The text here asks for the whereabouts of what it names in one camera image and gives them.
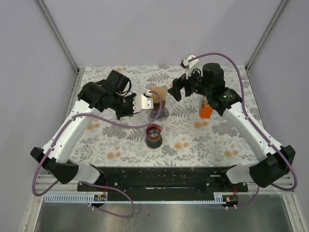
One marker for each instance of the floral patterned table mat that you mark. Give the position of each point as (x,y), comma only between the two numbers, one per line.
(188,140)

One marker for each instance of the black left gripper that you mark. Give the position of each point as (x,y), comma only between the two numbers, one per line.
(131,111)

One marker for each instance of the orange coffee filter box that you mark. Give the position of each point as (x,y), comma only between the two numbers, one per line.
(205,110)

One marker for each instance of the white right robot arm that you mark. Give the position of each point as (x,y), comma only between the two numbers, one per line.
(274,159)

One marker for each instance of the clear glass carafe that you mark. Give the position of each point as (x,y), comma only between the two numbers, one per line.
(163,113)

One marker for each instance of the brown paper coffee filter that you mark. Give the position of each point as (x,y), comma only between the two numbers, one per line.
(161,92)

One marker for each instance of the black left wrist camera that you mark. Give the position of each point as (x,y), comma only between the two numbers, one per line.
(121,83)

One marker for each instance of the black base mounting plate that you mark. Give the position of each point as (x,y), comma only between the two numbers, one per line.
(162,181)

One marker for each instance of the white slotted cable duct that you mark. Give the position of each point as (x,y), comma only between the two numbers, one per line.
(113,197)

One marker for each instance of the round wooden dripper holder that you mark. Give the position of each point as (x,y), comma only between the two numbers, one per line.
(156,106)

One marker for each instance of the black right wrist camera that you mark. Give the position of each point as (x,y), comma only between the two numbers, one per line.
(213,77)

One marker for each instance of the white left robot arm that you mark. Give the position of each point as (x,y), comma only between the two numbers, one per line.
(92,100)

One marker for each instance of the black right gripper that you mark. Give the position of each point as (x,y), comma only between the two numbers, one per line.
(183,81)

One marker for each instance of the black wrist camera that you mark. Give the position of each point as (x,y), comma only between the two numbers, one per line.
(121,83)
(213,77)

